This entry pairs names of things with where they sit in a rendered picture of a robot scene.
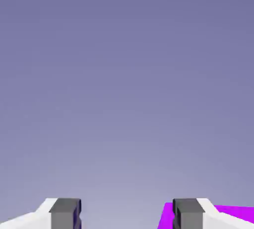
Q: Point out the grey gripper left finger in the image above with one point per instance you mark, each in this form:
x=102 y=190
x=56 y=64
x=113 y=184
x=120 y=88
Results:
x=61 y=215

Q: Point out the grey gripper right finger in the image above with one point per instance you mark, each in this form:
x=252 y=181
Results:
x=188 y=215

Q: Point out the large magenta box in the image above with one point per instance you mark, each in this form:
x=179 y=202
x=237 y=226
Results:
x=236 y=212

